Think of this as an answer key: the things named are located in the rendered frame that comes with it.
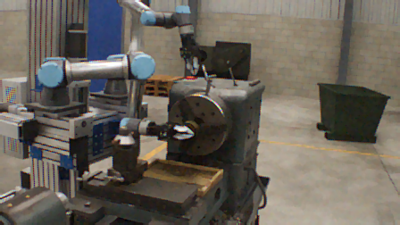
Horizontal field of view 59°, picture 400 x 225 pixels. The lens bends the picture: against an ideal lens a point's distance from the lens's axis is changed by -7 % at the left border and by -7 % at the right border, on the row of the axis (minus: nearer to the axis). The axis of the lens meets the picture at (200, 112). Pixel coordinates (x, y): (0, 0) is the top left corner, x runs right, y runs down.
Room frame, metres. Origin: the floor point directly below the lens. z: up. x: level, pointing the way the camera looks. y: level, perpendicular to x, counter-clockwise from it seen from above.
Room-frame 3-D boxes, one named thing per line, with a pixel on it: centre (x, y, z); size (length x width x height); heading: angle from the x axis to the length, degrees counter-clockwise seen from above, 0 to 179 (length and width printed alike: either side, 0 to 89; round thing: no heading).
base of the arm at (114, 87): (2.23, 0.52, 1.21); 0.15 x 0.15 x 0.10
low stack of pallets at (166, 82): (10.11, 1.02, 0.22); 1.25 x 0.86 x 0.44; 166
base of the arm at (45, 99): (1.78, 0.73, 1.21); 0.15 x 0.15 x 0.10
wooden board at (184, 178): (1.62, 0.09, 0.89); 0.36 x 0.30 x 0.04; 71
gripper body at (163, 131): (1.70, 0.18, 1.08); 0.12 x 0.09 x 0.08; 71
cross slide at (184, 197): (1.30, 0.22, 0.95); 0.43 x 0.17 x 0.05; 71
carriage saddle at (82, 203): (1.25, 0.22, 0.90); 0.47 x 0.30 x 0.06; 71
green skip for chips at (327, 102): (6.36, -2.64, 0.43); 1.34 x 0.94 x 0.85; 175
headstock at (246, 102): (2.27, -0.11, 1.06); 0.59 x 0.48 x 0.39; 161
